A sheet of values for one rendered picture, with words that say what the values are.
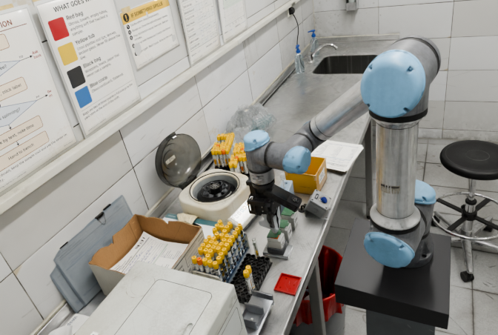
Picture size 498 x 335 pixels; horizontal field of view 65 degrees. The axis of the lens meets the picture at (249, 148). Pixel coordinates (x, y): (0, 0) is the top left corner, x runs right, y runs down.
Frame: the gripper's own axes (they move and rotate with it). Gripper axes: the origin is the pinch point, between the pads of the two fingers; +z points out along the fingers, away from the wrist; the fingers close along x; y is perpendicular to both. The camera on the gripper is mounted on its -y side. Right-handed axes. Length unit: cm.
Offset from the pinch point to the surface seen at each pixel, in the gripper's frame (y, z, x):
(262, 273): 2.1, 8.0, 12.0
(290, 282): -6.7, 9.7, 11.8
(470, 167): -64, 32, -95
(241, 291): 5.6, 7.6, 20.2
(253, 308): -1.4, 4.1, 27.3
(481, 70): -79, 37, -237
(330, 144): -2, 9, -70
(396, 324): -37.2, 25.8, 6.2
